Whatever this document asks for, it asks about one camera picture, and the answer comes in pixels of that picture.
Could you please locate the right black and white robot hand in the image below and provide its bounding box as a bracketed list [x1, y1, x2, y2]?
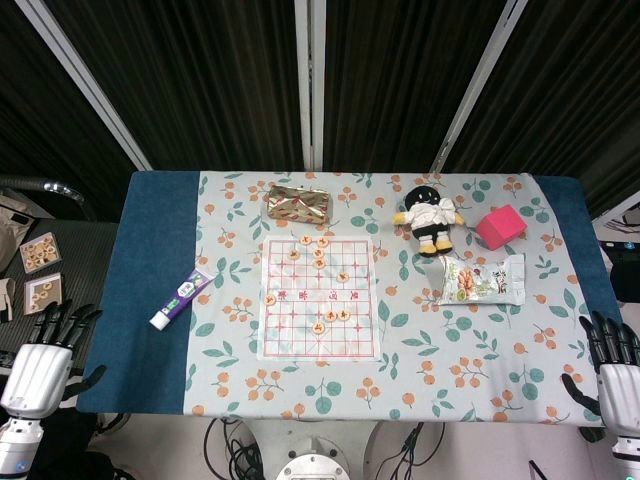
[559, 309, 640, 441]

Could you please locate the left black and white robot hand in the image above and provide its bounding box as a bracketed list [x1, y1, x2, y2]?
[0, 302, 109, 419]

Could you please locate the open box of chess pieces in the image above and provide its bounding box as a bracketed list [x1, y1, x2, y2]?
[18, 232, 60, 275]
[23, 272, 65, 316]

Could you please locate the white paper chess board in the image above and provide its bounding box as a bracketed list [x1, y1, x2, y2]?
[256, 234, 377, 362]

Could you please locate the black device with teal light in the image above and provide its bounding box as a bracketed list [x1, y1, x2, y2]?
[597, 238, 640, 306]

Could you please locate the beige fabric bag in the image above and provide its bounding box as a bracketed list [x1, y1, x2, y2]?
[0, 192, 32, 269]

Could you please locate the dark blue table cloth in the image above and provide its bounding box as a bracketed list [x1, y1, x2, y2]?
[74, 171, 627, 416]

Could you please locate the purple white toothpaste tube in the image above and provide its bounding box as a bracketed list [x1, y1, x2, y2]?
[148, 268, 215, 331]

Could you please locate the silver nut snack bag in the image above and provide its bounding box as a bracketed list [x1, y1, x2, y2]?
[430, 253, 527, 307]

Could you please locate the chrome chair tube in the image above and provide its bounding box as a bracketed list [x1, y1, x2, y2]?
[0, 174, 87, 221]

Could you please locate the pink foam block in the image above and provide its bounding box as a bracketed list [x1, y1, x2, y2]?
[474, 203, 529, 251]

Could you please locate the floral orange fruit tablecloth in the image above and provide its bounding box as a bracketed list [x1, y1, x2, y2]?
[182, 171, 609, 427]

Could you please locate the black white plush doll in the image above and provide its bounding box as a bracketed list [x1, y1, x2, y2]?
[391, 185, 465, 259]

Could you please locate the silver robot torso base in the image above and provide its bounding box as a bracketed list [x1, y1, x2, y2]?
[248, 418, 401, 480]

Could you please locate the gold foil snack pack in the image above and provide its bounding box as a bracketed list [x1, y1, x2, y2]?
[263, 184, 334, 225]

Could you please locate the black cable bundle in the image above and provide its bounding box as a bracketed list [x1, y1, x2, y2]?
[387, 422, 429, 480]
[203, 417, 264, 480]

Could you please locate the white partition post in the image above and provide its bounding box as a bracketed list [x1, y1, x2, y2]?
[293, 0, 327, 171]
[14, 0, 154, 171]
[433, 0, 529, 174]

